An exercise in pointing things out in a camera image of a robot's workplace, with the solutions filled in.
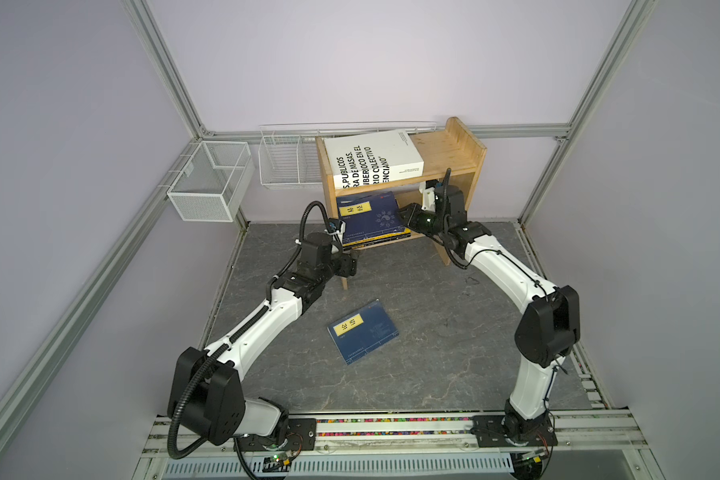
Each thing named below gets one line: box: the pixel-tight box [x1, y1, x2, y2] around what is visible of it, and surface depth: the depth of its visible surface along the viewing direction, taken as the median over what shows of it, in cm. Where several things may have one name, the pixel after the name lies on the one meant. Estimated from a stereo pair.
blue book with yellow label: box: [336, 191, 412, 251], surface depth 87 cm
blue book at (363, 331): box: [327, 298, 400, 366], surface depth 92 cm
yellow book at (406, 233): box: [342, 228, 412, 250], surface depth 87 cm
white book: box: [323, 129, 424, 190], surface depth 71 cm
